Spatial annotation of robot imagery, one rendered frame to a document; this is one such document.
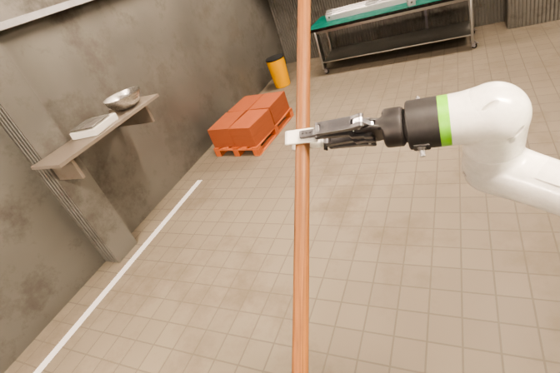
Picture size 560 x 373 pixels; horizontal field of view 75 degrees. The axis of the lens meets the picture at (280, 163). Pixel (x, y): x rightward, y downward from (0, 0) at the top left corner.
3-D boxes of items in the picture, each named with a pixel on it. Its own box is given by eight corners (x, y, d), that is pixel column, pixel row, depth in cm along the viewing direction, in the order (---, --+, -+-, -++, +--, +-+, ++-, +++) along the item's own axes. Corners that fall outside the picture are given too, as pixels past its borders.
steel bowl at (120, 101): (127, 101, 413) (121, 89, 406) (152, 96, 395) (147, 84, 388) (102, 118, 384) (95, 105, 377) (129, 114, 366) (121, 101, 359)
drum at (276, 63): (278, 82, 746) (269, 55, 718) (294, 79, 729) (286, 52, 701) (272, 90, 718) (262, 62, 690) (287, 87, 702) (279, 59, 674)
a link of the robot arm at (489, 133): (526, 62, 60) (542, 103, 53) (522, 119, 68) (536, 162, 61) (434, 78, 66) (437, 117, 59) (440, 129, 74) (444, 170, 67)
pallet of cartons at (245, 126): (267, 155, 497) (257, 127, 476) (214, 159, 537) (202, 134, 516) (295, 112, 590) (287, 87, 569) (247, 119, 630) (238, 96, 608)
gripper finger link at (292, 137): (317, 141, 74) (317, 141, 73) (286, 146, 77) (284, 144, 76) (317, 127, 75) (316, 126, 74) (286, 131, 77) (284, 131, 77)
